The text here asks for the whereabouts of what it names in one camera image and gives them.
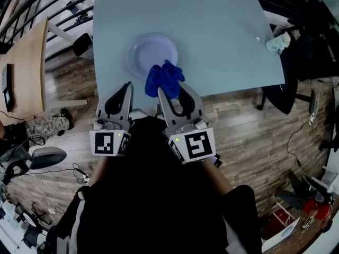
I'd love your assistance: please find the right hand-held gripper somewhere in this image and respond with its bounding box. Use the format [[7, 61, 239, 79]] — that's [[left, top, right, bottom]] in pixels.
[[157, 83, 216, 165]]

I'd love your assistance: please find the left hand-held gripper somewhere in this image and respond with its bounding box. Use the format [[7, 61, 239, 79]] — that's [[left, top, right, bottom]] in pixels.
[[89, 81, 135, 157]]

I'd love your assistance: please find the blue cloth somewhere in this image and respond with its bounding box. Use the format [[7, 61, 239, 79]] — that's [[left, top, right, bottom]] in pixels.
[[144, 59, 186, 99]]

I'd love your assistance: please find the pale blue plate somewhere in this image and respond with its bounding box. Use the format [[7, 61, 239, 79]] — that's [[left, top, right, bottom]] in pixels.
[[128, 32, 179, 80]]

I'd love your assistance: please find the person's right forearm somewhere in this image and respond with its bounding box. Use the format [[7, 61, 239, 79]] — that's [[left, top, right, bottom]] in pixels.
[[201, 159, 234, 195]]

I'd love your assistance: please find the person's left forearm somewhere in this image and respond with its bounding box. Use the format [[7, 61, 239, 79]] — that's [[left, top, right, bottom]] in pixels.
[[88, 155, 113, 187]]

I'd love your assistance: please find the crumpled white cloth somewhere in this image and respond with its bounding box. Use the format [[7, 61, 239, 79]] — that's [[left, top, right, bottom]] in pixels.
[[265, 32, 291, 54]]

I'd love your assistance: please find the black chair backrest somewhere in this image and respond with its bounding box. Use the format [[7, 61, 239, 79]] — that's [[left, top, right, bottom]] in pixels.
[[72, 33, 94, 60]]

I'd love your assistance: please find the patterned grey fabric bag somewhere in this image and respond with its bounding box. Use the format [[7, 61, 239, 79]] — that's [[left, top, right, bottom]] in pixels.
[[24, 115, 74, 142]]

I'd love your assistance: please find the grey chair seat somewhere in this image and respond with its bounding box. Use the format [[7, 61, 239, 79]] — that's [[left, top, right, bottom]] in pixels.
[[28, 146, 68, 170]]

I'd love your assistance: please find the person's black clothing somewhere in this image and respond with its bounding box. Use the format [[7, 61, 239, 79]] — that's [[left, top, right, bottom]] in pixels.
[[50, 116, 263, 254]]

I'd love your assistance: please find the light wooden desk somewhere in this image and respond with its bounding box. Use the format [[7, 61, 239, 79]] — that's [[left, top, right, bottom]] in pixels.
[[0, 16, 50, 127]]

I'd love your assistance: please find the black tablet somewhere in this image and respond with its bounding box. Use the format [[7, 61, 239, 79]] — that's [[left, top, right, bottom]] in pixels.
[[1, 63, 15, 113]]

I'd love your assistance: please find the black metal railing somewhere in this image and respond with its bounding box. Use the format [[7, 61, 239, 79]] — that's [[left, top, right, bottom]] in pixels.
[[0, 0, 106, 53]]

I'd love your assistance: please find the large black office chair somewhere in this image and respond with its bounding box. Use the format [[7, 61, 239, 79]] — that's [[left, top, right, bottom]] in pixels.
[[278, 0, 339, 82]]

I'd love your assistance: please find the red box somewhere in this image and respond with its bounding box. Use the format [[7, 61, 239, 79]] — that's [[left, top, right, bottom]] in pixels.
[[266, 208, 290, 233]]

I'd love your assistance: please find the white sheet with blue disc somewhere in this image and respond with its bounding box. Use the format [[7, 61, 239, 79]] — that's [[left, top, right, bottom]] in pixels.
[[261, 216, 302, 251]]

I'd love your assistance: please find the red round stool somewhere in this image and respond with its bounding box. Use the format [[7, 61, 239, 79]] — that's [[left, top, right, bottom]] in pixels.
[[302, 196, 332, 221]]

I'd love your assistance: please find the white charger with cable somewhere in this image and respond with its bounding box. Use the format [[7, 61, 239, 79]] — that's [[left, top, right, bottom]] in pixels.
[[39, 179, 57, 215]]

